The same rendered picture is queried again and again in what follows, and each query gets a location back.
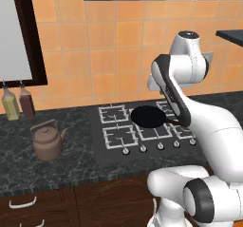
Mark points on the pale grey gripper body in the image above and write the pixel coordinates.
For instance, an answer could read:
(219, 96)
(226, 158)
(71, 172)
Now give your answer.
(154, 84)

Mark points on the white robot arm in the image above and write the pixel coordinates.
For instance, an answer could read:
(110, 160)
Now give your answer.
(215, 132)

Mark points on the brown kettle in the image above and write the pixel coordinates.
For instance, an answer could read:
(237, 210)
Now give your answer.
(46, 143)

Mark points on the black frying pan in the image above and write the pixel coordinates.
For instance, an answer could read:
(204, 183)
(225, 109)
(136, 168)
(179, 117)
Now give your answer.
(147, 117)

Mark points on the grey hob knob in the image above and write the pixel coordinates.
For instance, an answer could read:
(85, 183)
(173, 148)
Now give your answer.
(160, 146)
(176, 144)
(126, 150)
(192, 141)
(143, 148)

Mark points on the black gas hob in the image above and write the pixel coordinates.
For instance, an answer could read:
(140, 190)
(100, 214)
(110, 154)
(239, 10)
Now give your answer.
(110, 157)

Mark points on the dark wood cupboard door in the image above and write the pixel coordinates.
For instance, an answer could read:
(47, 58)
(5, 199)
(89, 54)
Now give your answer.
(114, 205)

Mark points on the dark red bottle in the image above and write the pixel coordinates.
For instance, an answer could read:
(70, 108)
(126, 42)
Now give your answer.
(27, 104)

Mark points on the yellow oil bottle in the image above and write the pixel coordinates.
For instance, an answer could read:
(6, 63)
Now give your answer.
(10, 107)

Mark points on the dark framed window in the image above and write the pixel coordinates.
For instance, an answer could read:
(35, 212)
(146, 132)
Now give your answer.
(12, 31)

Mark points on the dark wood drawer front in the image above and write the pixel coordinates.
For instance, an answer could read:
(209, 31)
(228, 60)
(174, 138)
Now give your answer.
(50, 202)
(57, 221)

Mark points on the grey wall socket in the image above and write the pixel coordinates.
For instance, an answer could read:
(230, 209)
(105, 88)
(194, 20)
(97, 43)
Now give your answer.
(209, 58)

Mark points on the dark wall shelf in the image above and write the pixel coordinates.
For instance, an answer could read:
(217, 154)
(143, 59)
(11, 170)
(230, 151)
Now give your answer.
(232, 36)

